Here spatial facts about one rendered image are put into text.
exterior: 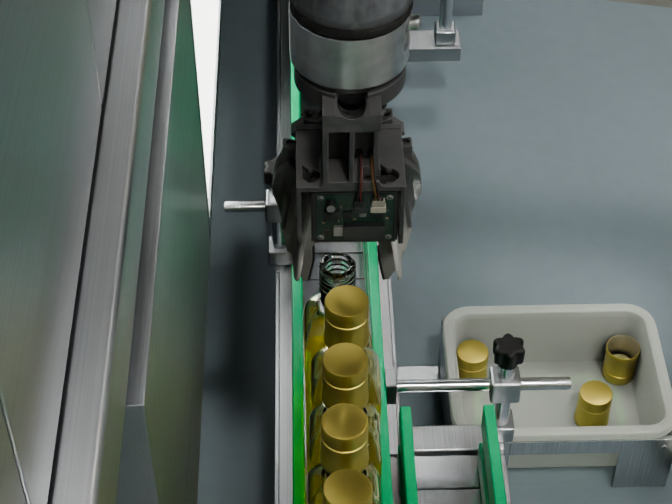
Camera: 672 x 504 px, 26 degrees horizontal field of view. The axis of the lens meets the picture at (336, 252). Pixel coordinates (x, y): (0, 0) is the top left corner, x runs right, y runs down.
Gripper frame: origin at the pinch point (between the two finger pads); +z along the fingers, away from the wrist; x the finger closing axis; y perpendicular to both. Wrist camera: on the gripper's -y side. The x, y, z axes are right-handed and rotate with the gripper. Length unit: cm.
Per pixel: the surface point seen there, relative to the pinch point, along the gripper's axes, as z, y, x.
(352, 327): 6.1, 1.5, 0.5
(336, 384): 5.7, 7.3, -0.8
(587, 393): 39, -19, 26
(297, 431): 24.4, -2.8, -3.9
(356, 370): 4.7, 6.9, 0.6
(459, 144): 46, -65, 17
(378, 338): 24.4, -13.4, 3.7
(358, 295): 4.7, -0.6, 1.0
